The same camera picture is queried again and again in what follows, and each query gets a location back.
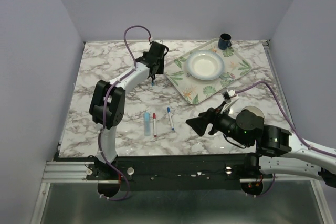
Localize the white blue rimmed bowl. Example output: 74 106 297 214
185 50 225 81

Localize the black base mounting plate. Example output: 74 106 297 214
87 153 265 195

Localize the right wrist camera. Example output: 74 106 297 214
219 89 239 113

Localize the white red marker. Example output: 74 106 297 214
152 113 157 137

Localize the white marker pen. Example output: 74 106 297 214
167 107 175 131

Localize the aluminium frame rail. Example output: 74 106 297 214
262 40 335 223

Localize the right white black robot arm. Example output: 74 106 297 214
186 108 335 187

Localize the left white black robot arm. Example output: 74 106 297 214
89 42 169 179

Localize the floral serving tray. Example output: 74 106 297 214
164 38 252 105

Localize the small white dark-rimmed bowl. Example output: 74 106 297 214
243 106 265 119

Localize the dark blue mug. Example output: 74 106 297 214
218 33 232 50

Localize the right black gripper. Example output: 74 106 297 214
185 100 250 147

